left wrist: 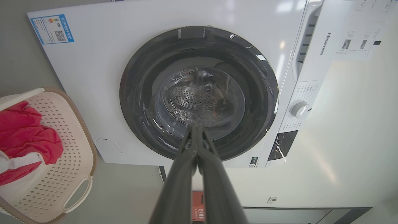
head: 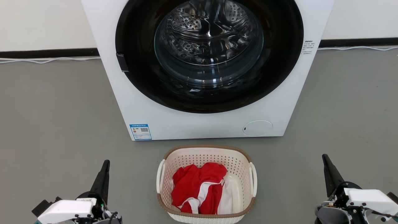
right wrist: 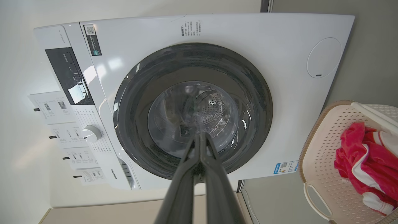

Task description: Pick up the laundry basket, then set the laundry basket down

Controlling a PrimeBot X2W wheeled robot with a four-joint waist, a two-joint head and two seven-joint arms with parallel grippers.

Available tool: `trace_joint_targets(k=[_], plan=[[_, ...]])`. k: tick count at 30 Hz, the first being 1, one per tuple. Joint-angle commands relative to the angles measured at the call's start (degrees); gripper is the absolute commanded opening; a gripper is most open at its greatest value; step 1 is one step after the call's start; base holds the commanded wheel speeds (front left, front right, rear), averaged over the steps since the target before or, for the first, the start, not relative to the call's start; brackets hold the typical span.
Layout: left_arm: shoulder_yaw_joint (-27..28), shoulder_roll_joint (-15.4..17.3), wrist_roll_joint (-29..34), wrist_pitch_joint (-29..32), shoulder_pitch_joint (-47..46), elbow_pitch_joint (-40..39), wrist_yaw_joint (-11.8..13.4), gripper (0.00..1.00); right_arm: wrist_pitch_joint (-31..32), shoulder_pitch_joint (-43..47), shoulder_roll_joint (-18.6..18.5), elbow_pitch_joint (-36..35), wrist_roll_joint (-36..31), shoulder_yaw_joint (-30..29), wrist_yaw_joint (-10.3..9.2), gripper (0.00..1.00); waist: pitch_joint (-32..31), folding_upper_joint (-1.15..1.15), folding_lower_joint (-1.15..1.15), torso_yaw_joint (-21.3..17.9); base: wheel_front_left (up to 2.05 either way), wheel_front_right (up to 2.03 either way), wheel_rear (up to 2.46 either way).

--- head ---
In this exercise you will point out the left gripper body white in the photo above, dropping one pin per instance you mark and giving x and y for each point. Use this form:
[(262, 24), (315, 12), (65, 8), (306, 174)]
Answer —
[(65, 210)]

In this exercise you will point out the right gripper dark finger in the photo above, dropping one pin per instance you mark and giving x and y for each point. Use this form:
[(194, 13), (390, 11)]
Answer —
[(332, 175)]

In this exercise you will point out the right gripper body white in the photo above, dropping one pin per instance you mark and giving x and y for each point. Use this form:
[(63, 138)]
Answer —
[(370, 199)]

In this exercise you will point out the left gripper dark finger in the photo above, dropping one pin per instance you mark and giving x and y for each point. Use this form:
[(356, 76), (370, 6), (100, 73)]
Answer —
[(102, 182)]

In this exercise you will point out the cream perforated plastic laundry basket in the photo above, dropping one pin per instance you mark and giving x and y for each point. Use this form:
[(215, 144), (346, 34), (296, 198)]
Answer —
[(202, 155)]

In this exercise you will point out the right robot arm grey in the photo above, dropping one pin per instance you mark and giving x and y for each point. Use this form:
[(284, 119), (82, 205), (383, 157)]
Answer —
[(326, 216)]

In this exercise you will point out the blue energy label sticker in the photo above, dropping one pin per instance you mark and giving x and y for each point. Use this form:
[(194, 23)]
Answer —
[(140, 132)]

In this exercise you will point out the round white filter cover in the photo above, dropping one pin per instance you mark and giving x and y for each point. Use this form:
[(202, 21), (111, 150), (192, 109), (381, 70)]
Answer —
[(257, 128)]

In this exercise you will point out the red garment with white stripes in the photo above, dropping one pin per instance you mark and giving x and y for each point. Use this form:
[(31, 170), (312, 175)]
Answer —
[(192, 183)]

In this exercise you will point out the black round glass washer door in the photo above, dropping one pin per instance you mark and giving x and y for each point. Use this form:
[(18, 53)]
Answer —
[(140, 77)]

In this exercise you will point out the white front-load washing machine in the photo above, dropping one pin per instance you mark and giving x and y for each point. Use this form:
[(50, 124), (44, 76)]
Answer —
[(202, 124)]

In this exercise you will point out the small printed text sticker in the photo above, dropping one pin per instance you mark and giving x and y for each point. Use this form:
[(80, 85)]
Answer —
[(308, 47)]

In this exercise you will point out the stainless steel washer drum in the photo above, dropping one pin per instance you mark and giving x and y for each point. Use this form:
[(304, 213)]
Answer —
[(192, 28)]

